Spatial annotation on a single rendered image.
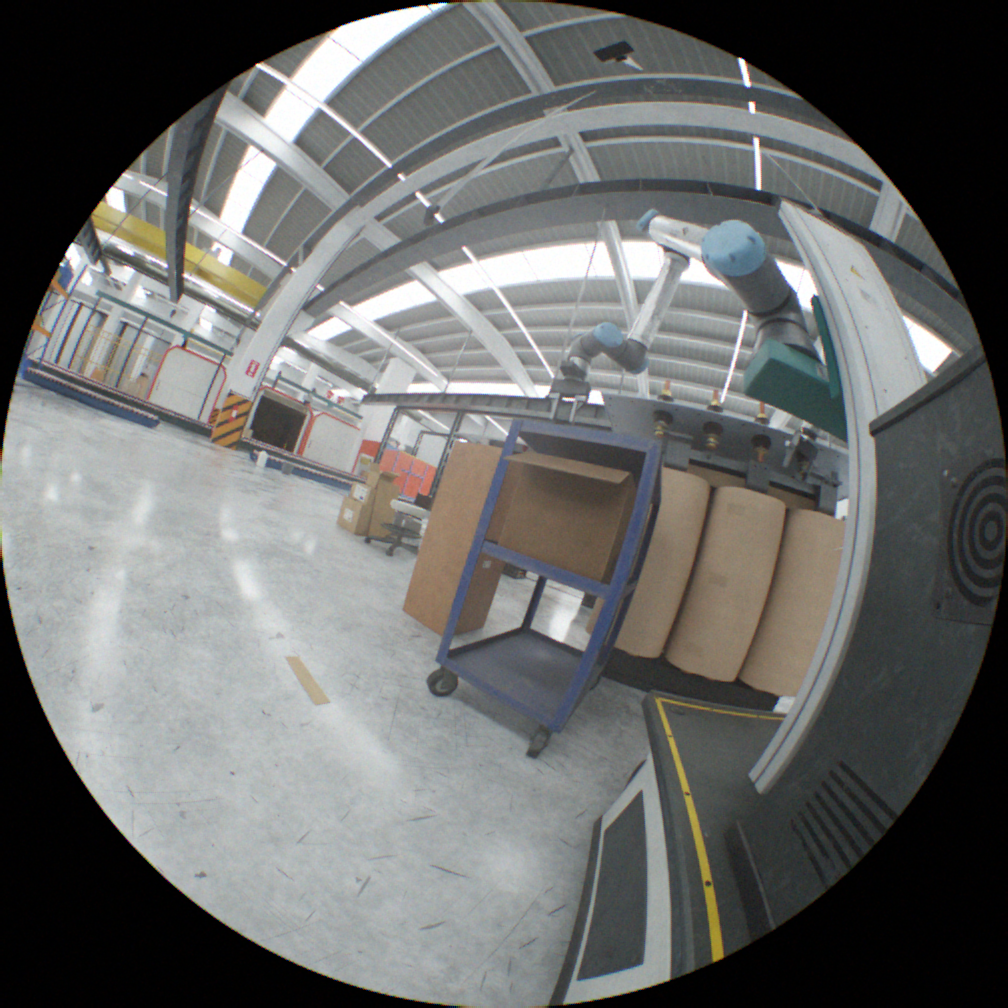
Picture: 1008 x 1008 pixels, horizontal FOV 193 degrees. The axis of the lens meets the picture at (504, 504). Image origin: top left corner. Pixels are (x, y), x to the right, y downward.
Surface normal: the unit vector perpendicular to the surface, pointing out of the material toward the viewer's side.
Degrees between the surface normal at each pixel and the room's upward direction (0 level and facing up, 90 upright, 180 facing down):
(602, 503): 90
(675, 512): 90
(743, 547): 90
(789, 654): 90
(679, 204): 180
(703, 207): 180
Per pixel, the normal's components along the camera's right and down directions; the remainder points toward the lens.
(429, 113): -0.35, 0.93
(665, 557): -0.46, -0.20
